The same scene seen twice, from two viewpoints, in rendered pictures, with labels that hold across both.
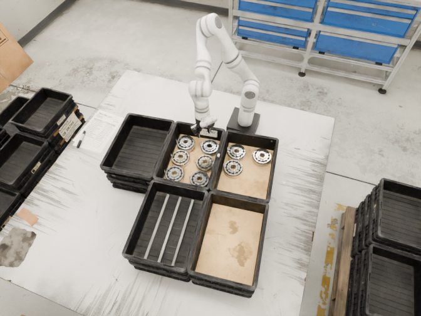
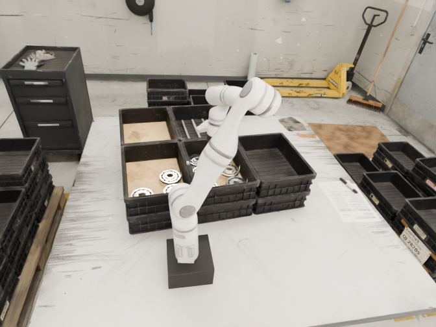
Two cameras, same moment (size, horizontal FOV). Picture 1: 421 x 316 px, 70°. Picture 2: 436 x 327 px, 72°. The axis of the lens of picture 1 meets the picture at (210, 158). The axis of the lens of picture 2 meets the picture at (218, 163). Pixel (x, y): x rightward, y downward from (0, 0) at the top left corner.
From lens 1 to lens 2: 2.02 m
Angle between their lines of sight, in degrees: 82
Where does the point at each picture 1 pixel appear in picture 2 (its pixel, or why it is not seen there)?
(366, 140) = not seen: outside the picture
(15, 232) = (300, 128)
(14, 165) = (392, 196)
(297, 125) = (99, 314)
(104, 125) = (350, 207)
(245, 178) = (154, 178)
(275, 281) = (106, 151)
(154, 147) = (264, 176)
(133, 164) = (266, 159)
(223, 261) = (148, 130)
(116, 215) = not seen: hidden behind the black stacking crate
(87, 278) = not seen: hidden behind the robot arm
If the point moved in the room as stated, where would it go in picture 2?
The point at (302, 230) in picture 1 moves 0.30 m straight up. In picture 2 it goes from (84, 184) to (72, 136)
